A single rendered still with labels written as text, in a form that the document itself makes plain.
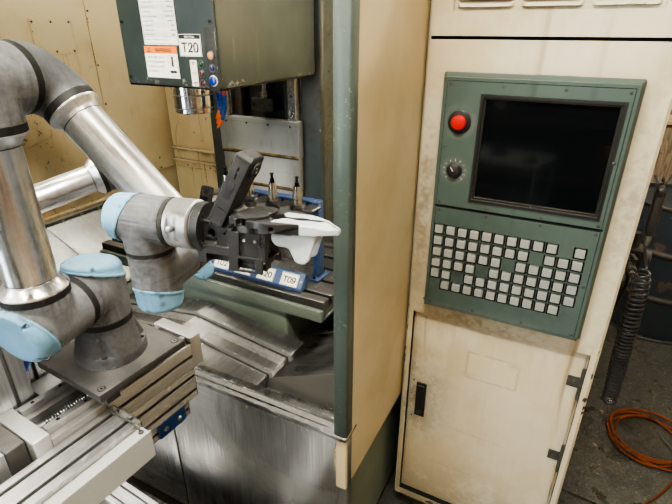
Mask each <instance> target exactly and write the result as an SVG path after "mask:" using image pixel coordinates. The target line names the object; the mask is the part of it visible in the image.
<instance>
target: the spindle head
mask: <svg viewBox="0 0 672 504"><path fill-rule="evenodd" d="M173 4H174V12H175V20H176V28H177V36H178V34H200V37H201V47H202V56H203V57H190V56H180V48H179V45H146V44H145V42H144V36H143V29H142V23H141V16H140V10H139V4H138V0H116V6H117V12H118V18H119V23H120V29H121V35H122V41H123V46H124V52H125V58H126V64H127V69H128V75H129V81H130V83H131V84H132V85H147V86H161V87H175V88H189V89H204V90H210V89H209V79H208V70H207V61H206V51H205V42H204V33H203V27H214V32H215V42H216V54H217V64H218V74H219V84H220V91H224V90H230V89H236V88H242V87H248V86H254V85H260V84H266V83H272V82H278V81H284V80H290V79H296V78H302V77H308V76H314V73H315V60H314V3H313V0H173ZM144 46H175V47H176V49H177V57H178V64H179V72H180V79H177V78H160V77H148V71H147V64H146V58H145V52H144ZM190 60H196V61H197V69H198V78H199V87H198V86H193V85H192V77H191V68H190ZM198 60H203V62H204V67H203V68H200V67H199V66H198ZM200 70H204V71H205V77H204V78H201V77H200V76H199V71H200ZM202 79H203V80H205V81H206V87H205V88H203V87H201V85H200V81H201V80H202Z"/></svg>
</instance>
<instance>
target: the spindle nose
mask: <svg viewBox="0 0 672 504"><path fill-rule="evenodd" d="M171 88H172V94H173V102H174V108H175V112H176V113H178V114H185V115H196V114H206V113H211V112H213V111H214V99H213V91H209V90H204V89H189V88H175V87H171Z"/></svg>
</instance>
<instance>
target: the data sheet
mask: <svg viewBox="0 0 672 504"><path fill-rule="evenodd" d="M138 4H139V10H140V16H141V23H142V29H143V36H144V42H145V44H146V45H179V43H178V36H177V28H176V20H175V12H174V4H173V0H138Z"/></svg>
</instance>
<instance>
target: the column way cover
mask: <svg viewBox="0 0 672 504"><path fill-rule="evenodd" d="M223 121H224V122H223V123H222V124H221V125H220V130H221V139H222V149H223V150H224V153H225V163H226V166H227V171H229V169H230V166H231V163H232V160H233V158H234V156H235V155H236V153H237V152H240V151H243V150H246V149H249V148H251V149H253V150H254V151H256V152H258V153H259V154H261V155H262V156H263V157H264V160H263V162H262V166H261V169H260V171H259V173H258V174H257V176H256V178H255V179H254V181H253V185H254V188H255V189H261V190H267V191H268V185H269V181H270V178H271V177H270V173H271V172H273V173H274V174H273V178H274V181H275V182H276V187H277V192H279V193H285V194H291V195H293V186H294V185H295V183H294V182H295V176H298V177H299V178H298V182H299V185H300V187H301V192H302V197H303V189H304V188H303V157H304V151H303V121H297V122H292V121H288V120H287V119H276V118H266V117H255V116H244V115H234V114H233V115H226V116H225V120H223Z"/></svg>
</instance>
